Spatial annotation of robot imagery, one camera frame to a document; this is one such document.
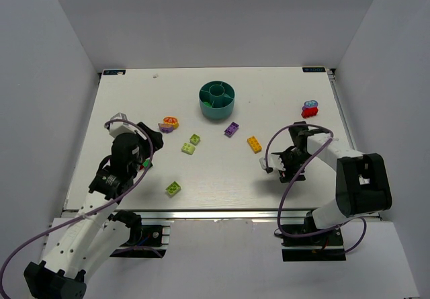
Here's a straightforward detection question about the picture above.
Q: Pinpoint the dark green curved lego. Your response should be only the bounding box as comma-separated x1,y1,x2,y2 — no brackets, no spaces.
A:
140,159,153,170

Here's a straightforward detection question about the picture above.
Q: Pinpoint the yellow long lego brick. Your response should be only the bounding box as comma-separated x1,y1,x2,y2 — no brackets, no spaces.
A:
247,136,262,154

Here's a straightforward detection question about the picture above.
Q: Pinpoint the yellow butterfly curved lego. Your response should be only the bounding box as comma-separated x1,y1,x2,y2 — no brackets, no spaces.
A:
163,116,179,130

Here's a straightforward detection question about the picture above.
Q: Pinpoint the purple butterfly curved lego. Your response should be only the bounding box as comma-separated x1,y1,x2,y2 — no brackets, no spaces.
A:
158,123,174,133

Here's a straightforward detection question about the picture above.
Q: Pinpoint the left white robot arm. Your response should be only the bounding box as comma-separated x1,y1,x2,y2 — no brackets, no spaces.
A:
24,119,163,298

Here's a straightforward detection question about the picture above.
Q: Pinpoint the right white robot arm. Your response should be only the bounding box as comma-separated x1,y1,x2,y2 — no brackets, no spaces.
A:
259,121,392,239

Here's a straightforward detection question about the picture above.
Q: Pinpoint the lime lego brick studs up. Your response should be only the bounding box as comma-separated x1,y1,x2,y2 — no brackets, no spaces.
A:
181,143,196,155

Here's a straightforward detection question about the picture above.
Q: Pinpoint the red lego brick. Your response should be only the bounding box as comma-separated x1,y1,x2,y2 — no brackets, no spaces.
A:
301,107,318,118

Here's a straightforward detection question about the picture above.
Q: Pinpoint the lime lego brick near front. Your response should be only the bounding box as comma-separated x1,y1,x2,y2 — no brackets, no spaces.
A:
165,181,181,198

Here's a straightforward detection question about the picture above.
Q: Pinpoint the lime lego brick upside down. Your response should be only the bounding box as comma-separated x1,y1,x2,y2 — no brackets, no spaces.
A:
189,134,200,145

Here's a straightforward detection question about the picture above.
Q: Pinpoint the purple printed curved lego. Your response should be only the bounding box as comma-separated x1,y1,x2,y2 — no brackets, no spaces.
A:
302,100,318,110

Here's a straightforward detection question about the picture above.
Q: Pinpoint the purple flat lego plate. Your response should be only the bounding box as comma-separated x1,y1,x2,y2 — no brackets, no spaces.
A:
224,122,239,138

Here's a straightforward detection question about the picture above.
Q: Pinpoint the left corner label sticker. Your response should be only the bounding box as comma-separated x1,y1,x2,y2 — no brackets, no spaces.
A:
102,69,126,76

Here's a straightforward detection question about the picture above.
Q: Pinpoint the teal round divided container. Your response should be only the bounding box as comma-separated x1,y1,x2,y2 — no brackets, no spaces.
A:
199,81,235,120

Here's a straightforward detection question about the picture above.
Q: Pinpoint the dark corner label sticker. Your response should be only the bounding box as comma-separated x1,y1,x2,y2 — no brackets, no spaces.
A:
302,67,326,73

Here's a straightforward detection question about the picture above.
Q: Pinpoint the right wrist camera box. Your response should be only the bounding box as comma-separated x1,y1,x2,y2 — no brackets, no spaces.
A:
259,153,285,173

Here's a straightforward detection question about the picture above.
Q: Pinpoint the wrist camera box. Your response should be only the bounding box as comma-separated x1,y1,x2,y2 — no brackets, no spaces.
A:
259,153,285,173
104,112,136,138

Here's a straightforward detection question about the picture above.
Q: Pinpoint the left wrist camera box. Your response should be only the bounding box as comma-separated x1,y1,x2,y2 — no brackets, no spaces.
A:
104,112,136,138

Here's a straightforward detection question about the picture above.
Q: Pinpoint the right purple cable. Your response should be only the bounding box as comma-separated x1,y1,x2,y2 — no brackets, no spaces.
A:
263,124,368,255

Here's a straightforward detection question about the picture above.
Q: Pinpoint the purple cable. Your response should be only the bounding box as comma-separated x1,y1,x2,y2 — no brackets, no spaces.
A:
0,119,164,296
263,124,368,255

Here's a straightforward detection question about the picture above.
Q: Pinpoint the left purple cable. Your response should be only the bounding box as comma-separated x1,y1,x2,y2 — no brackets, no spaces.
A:
0,119,164,296

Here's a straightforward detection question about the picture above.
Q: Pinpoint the aluminium table rail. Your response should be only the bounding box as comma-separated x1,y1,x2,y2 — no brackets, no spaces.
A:
62,208,384,222

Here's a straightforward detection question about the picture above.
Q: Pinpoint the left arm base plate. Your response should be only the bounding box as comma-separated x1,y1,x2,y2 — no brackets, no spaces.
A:
110,219,171,259

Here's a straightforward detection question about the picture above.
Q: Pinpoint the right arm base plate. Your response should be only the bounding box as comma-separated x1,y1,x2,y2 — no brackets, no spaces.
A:
275,228,346,262

